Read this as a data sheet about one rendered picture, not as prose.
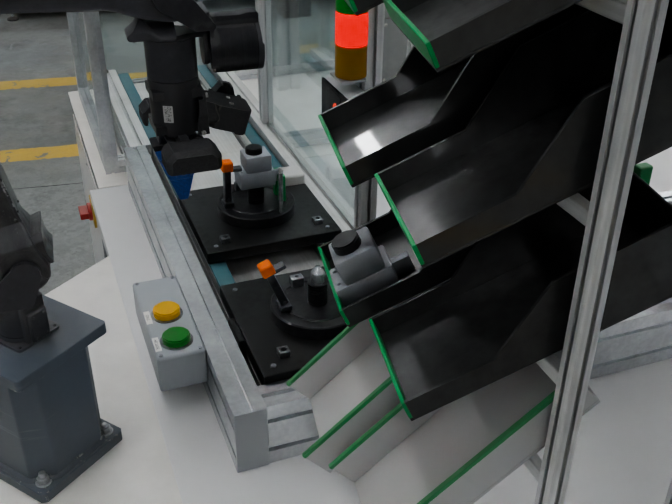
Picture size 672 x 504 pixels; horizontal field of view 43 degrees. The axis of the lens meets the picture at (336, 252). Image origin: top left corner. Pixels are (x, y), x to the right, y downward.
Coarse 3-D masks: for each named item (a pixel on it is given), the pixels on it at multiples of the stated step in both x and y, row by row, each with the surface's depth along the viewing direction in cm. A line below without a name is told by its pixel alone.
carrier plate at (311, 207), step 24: (192, 192) 161; (216, 192) 161; (192, 216) 153; (216, 216) 153; (312, 216) 154; (216, 240) 146; (240, 240) 146; (264, 240) 146; (288, 240) 146; (312, 240) 148
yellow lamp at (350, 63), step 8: (336, 48) 129; (344, 48) 128; (352, 48) 128; (360, 48) 128; (336, 56) 129; (344, 56) 128; (352, 56) 128; (360, 56) 128; (336, 64) 130; (344, 64) 129; (352, 64) 129; (360, 64) 129; (336, 72) 131; (344, 72) 129; (352, 72) 129; (360, 72) 130; (352, 80) 130
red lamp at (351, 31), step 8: (336, 16) 127; (344, 16) 125; (352, 16) 125; (360, 16) 125; (336, 24) 127; (344, 24) 126; (352, 24) 126; (360, 24) 126; (336, 32) 128; (344, 32) 126; (352, 32) 126; (360, 32) 126; (336, 40) 128; (344, 40) 127; (352, 40) 127; (360, 40) 127
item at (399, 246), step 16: (368, 224) 97; (384, 224) 97; (384, 240) 97; (400, 240) 95; (448, 256) 86; (464, 256) 86; (416, 272) 86; (432, 272) 86; (448, 272) 87; (384, 288) 86; (400, 288) 87; (416, 288) 87; (352, 304) 87; (368, 304) 87; (384, 304) 87; (352, 320) 87
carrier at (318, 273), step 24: (240, 288) 133; (264, 288) 133; (288, 288) 130; (312, 288) 125; (240, 312) 128; (264, 312) 128; (288, 312) 125; (312, 312) 124; (336, 312) 124; (264, 336) 123; (288, 336) 123; (312, 336) 122; (264, 360) 118; (288, 360) 118
